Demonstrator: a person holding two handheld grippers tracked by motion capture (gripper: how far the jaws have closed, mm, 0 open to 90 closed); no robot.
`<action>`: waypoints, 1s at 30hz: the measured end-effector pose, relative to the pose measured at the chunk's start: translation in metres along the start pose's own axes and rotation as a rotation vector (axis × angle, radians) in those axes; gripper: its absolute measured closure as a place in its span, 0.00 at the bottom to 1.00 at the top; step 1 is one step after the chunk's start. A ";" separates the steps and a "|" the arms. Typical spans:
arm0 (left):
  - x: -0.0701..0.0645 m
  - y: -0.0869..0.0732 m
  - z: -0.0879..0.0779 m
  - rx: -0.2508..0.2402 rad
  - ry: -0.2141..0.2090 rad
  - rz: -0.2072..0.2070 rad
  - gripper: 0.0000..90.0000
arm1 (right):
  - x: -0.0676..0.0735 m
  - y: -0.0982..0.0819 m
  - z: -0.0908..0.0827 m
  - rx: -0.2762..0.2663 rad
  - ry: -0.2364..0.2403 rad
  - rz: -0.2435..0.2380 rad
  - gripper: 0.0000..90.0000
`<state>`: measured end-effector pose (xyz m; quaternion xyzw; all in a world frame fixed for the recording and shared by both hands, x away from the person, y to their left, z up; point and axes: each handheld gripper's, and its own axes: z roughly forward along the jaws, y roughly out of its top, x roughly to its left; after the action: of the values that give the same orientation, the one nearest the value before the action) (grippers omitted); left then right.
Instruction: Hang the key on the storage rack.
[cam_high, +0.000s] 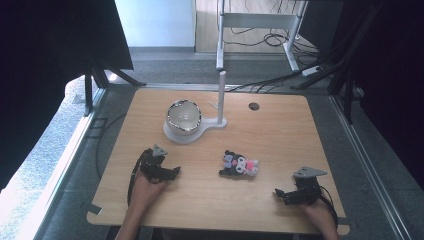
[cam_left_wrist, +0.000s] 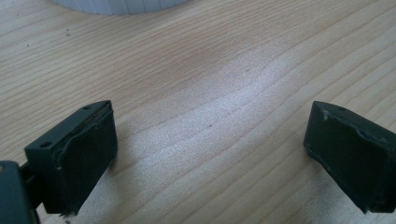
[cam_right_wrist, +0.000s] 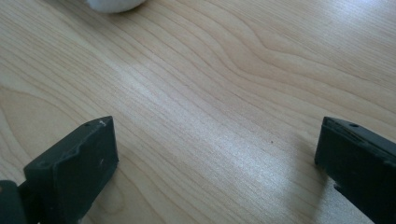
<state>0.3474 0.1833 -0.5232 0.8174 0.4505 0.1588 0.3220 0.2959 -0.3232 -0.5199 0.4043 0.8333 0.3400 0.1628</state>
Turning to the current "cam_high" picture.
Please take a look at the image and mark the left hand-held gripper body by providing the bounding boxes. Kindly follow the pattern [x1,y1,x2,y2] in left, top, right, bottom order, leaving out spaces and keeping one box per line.
[139,143,172,184]

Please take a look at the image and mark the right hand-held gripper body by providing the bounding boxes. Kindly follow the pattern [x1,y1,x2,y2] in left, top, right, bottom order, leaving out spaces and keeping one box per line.
[292,166,328,206]

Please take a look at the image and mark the person's right hand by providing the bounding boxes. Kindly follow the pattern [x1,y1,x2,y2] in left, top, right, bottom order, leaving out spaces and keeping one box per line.
[299,199,336,232]

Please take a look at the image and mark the black and pink plush toy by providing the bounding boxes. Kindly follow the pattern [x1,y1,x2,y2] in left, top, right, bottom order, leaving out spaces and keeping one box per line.
[218,149,260,179]

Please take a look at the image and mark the white bowl with dark rim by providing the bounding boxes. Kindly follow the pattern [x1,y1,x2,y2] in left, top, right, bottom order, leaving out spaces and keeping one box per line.
[166,98,203,136]

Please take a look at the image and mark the white stand with pole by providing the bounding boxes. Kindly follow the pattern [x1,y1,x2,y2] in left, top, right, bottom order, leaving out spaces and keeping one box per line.
[162,70,229,145]

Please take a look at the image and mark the black tripod stand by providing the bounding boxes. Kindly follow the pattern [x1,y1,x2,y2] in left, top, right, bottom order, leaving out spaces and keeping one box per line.
[82,54,148,118]

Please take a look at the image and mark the white power strip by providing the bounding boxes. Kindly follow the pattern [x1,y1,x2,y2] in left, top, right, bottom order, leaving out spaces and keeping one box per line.
[301,65,324,77]

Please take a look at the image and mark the black metal stand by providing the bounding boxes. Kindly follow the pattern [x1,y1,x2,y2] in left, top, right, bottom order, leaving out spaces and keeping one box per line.
[289,6,378,125]

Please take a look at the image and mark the black curtain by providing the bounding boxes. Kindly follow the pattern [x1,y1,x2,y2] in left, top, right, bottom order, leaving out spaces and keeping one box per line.
[0,0,134,193]
[298,0,424,191]

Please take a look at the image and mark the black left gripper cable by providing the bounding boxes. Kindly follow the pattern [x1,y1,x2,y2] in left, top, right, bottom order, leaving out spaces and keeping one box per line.
[126,148,150,206]

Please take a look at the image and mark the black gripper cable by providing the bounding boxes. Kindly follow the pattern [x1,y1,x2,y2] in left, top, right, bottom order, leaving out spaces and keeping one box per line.
[318,185,340,229]
[126,148,150,206]

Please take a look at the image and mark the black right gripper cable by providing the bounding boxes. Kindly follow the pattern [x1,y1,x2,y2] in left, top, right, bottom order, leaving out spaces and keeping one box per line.
[318,185,340,229]

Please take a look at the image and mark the thin black floor cable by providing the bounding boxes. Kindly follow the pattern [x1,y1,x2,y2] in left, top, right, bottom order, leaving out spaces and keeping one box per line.
[95,112,128,180]

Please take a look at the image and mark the black floor cables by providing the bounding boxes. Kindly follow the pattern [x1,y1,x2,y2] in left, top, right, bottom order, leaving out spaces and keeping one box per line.
[223,0,334,94]

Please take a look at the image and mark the white metal desk frame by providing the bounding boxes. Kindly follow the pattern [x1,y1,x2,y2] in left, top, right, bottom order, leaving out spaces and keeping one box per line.
[215,0,308,72]

